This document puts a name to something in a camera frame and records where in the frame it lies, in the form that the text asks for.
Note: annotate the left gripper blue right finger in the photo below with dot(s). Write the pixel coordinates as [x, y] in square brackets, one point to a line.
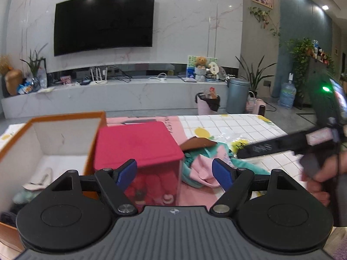
[236, 183]

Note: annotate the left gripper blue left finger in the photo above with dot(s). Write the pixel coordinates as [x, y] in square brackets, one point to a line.
[113, 183]

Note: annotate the teal pink soft clothing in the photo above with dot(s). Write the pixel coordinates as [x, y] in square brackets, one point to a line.
[197, 165]

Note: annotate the right hand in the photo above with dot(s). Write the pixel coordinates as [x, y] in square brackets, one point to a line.
[314, 186]

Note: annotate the red lidded clear box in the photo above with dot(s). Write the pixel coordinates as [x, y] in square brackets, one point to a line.
[158, 156]

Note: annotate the brown cardboard piece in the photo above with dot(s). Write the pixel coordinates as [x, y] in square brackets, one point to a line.
[195, 143]

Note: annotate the blue water jug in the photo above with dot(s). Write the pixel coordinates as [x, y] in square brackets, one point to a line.
[288, 93]

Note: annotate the pink bin with black bag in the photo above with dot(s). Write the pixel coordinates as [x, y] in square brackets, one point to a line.
[208, 102]

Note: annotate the white marble tv bench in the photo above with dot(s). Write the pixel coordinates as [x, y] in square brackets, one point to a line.
[114, 96]

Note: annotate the orange white storage box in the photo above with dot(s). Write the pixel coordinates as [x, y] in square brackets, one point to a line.
[61, 142]

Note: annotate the grey metal trash can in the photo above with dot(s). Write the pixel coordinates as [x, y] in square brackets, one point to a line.
[238, 90]

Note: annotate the white wifi router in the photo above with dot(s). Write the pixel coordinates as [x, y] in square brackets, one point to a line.
[98, 76]

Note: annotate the tall leafy floor plant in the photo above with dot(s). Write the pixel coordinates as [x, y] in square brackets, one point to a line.
[254, 75]

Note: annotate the teddy bear toy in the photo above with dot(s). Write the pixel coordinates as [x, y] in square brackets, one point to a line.
[200, 62]

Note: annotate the green potted plant in vase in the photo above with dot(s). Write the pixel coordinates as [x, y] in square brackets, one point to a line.
[34, 61]

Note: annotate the golden round vase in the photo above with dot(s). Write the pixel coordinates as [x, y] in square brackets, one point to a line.
[13, 79]

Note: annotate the black wall television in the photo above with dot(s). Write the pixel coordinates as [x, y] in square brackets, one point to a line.
[84, 25]

